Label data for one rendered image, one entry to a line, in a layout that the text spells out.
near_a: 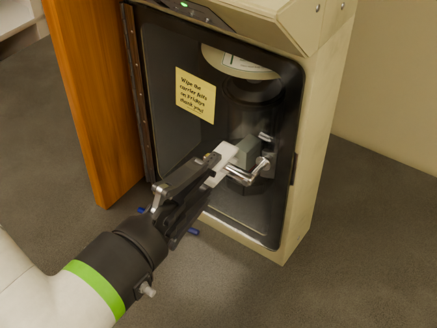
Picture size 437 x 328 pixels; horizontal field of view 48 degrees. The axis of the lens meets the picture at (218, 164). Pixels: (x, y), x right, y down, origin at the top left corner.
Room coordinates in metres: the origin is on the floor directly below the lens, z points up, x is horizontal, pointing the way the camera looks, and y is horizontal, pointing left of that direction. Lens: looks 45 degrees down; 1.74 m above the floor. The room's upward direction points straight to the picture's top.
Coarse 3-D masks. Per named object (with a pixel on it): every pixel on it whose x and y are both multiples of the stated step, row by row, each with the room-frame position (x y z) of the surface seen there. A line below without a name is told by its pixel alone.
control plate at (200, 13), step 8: (152, 0) 0.60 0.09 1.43; (160, 0) 0.58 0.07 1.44; (168, 0) 0.56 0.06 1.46; (176, 0) 0.54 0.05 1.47; (184, 0) 0.52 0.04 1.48; (168, 8) 0.60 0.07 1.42; (184, 8) 0.56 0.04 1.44; (192, 8) 0.54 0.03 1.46; (200, 8) 0.52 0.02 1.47; (208, 8) 0.50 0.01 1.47; (200, 16) 0.56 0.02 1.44; (208, 16) 0.53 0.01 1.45; (216, 16) 0.52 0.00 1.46; (216, 24) 0.55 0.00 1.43; (224, 24) 0.53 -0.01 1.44; (232, 32) 0.55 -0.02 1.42
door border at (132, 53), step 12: (132, 12) 0.68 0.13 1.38; (132, 24) 0.68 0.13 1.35; (132, 36) 0.68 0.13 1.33; (132, 48) 0.68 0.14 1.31; (132, 60) 0.69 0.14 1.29; (132, 84) 0.69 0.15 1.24; (144, 108) 0.68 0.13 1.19; (144, 120) 0.68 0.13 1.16; (144, 132) 0.68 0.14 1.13; (144, 144) 0.69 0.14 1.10; (144, 168) 0.69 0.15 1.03
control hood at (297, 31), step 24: (192, 0) 0.50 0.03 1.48; (216, 0) 0.47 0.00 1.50; (240, 0) 0.45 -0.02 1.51; (264, 0) 0.45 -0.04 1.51; (288, 0) 0.45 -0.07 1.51; (312, 0) 0.49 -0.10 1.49; (240, 24) 0.50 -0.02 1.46; (264, 24) 0.45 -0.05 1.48; (288, 24) 0.44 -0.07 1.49; (312, 24) 0.49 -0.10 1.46; (288, 48) 0.49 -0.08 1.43; (312, 48) 0.50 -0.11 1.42
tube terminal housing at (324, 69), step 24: (336, 0) 0.54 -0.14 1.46; (336, 24) 0.56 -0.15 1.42; (264, 48) 0.56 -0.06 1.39; (336, 48) 0.57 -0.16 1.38; (312, 72) 0.52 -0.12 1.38; (336, 72) 0.59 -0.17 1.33; (312, 96) 0.52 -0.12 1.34; (336, 96) 0.60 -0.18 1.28; (312, 120) 0.54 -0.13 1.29; (312, 144) 0.55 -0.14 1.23; (312, 168) 0.57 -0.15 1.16; (312, 192) 0.59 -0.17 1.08; (288, 216) 0.52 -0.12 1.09; (240, 240) 0.57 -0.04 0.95; (288, 240) 0.52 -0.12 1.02
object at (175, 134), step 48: (144, 48) 0.67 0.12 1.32; (192, 48) 0.61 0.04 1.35; (240, 48) 0.57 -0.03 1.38; (144, 96) 0.68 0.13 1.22; (240, 96) 0.56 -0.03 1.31; (288, 96) 0.52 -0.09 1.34; (192, 144) 0.62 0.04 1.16; (240, 144) 0.56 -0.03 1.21; (288, 144) 0.52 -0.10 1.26; (240, 192) 0.56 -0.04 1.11; (288, 192) 0.52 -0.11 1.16
